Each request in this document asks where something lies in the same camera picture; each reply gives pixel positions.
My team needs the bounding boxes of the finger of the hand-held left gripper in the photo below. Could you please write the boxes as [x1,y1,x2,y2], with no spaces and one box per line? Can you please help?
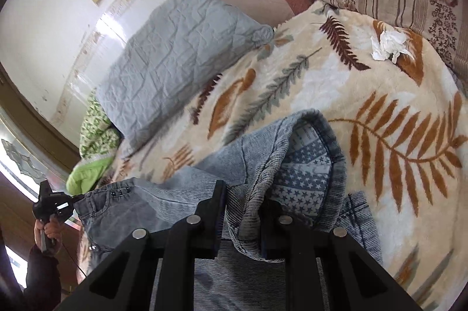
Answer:
[58,193,86,204]
[56,203,76,222]

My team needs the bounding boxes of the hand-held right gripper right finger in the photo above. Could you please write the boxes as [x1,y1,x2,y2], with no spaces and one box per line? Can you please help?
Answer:
[258,201,425,311]

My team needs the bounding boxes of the thin black cable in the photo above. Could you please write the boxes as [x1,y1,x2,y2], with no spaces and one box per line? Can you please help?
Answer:
[58,234,89,279]

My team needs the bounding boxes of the person's left hand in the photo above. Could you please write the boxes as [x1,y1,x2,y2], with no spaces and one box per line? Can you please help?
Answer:
[34,214,63,256]

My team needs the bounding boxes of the grey denim pants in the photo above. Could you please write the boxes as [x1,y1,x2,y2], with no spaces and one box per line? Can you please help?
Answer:
[75,109,384,311]

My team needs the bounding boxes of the person's left forearm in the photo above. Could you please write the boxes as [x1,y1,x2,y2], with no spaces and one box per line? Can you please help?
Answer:
[23,244,63,311]

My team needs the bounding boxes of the leaf-print fleece blanket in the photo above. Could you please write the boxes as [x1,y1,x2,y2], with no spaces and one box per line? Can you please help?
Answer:
[110,0,468,310]

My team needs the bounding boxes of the wooden door frame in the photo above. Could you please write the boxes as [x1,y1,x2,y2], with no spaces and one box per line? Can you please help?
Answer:
[0,66,83,187]

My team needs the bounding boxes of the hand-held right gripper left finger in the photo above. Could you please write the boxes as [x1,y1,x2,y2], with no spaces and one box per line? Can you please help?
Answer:
[47,180,228,311]

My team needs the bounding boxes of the grey quilted pillow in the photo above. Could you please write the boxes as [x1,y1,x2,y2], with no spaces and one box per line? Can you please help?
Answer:
[96,0,275,151]

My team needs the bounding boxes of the crumpled white tissue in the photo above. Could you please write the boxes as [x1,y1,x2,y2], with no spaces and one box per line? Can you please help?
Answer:
[370,30,410,64]

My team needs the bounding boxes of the green patterned quilt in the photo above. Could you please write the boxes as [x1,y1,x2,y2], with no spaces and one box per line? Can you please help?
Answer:
[66,88,122,196]

